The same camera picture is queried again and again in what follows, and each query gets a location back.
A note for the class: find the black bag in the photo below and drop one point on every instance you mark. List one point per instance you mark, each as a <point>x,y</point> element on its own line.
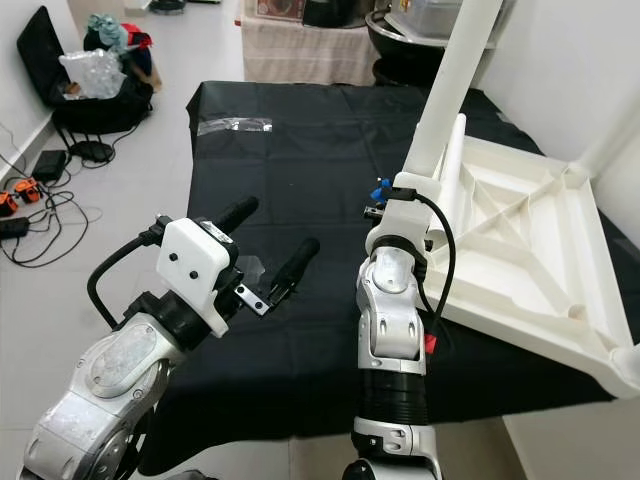
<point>95,115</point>

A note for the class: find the black table cloth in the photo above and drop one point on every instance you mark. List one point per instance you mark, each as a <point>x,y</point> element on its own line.
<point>310,160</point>

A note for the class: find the black power strip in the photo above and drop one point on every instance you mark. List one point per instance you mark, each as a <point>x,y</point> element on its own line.
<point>13,227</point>

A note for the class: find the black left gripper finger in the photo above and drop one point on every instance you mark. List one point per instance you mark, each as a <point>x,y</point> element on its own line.
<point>236,212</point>
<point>293,268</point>

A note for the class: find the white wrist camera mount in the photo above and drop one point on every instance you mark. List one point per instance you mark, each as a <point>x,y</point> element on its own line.
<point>198,270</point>
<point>400,215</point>

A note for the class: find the flat clear plastic bag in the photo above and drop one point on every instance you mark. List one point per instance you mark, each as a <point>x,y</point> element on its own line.
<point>235,125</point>

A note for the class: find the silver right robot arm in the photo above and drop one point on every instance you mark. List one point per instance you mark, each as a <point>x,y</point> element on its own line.
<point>390,310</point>

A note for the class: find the crumpled clear plastic bag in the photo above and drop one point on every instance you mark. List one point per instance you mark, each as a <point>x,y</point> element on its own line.
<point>92,72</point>

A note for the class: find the black power adapter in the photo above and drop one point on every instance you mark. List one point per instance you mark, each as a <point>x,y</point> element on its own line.
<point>52,165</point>

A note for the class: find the red and teal clothes pile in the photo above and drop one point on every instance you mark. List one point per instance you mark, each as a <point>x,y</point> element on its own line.
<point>115,30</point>

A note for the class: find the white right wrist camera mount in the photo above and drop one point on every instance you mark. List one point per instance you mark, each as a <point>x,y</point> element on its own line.
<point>400,215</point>

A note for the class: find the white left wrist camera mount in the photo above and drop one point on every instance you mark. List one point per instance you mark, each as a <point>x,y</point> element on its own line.
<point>198,270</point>

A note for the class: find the black stand base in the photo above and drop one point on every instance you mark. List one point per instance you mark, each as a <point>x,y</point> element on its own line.
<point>92,151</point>

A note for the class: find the steel tray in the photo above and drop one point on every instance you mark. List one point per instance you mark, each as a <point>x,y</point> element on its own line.
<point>430,15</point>

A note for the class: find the orange black battery charger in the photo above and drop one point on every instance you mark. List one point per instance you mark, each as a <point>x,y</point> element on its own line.
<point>20,195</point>

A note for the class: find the small black pan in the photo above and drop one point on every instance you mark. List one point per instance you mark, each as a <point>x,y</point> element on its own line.
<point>168,5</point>

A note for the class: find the black kitchen appliance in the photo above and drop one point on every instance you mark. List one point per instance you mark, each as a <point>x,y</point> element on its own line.
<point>328,12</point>

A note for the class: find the beige striped cloth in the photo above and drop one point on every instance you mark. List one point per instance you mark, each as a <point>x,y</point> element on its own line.
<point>305,50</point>

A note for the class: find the clear tape cross patch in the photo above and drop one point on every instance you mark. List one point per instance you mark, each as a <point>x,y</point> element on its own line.
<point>253,268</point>

